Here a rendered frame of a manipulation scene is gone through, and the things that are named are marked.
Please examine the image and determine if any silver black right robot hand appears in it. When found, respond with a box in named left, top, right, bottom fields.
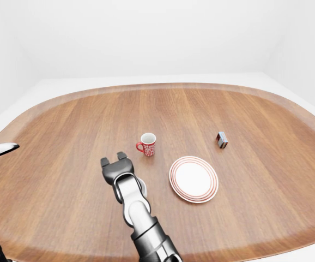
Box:
left=100, top=151, right=148, bottom=207

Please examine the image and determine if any red white patterned mug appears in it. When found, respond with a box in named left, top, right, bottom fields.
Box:
left=135, top=132, right=158, bottom=158

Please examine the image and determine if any white plate with red rings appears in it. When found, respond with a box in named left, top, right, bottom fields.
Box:
left=168, top=156, right=220, bottom=204

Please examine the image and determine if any small printed box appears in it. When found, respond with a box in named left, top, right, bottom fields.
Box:
left=215, top=131, right=229, bottom=149

